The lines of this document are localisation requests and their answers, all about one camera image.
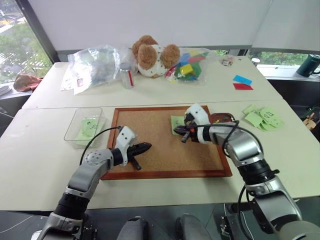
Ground wooden model pieces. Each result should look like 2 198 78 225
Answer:
302 106 320 130

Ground plain green note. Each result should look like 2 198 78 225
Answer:
74 132 97 148

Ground black window frame post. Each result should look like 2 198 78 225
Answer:
21 0 61 64

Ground white plates stack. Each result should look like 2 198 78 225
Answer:
0 84 14 96

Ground brown cloth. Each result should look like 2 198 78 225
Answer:
13 73 44 93

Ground clear plastic bag with parts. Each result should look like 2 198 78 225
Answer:
59 44 126 96

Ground wood-framed cork board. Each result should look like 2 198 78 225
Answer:
100 105 233 181

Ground green sticky note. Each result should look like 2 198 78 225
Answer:
242 104 261 115
259 106 281 121
244 111 264 129
256 122 279 133
264 115 286 129

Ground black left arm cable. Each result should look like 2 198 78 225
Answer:
79 126 124 166

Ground dark rounded shape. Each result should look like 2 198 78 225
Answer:
174 213 214 240
116 215 151 240

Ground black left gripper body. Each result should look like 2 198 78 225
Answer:
126 145 141 162

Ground green note with scribble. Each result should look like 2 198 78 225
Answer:
81 117 101 137

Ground blue paper card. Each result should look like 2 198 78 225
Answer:
232 74 253 85

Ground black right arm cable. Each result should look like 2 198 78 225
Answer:
196 120 265 157

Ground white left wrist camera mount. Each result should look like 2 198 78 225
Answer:
116 126 139 167

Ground green note with writing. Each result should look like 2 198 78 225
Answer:
170 115 187 137

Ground yellow block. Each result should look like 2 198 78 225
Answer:
180 64 195 76

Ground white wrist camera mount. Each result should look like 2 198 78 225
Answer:
184 103 213 145
116 126 139 167

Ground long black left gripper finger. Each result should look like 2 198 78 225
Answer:
136 142 153 155

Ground brown and white teddy bear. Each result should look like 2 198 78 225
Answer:
131 35 181 78

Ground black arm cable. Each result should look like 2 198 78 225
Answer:
79 126 124 166
196 120 265 157

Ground dark green mug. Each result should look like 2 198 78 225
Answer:
296 53 320 77

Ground red paper card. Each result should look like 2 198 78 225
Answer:
232 82 254 91

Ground plastic bag of coloured blocks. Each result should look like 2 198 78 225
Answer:
163 46 211 85

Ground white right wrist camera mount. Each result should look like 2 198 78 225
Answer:
184 103 213 145

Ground clear plastic box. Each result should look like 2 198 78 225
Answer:
63 107 108 150

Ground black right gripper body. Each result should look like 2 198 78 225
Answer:
183 113 200 143

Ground small glass jar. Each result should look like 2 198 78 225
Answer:
221 55 235 67

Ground small brown tray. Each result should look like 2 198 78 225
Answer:
210 112 236 125

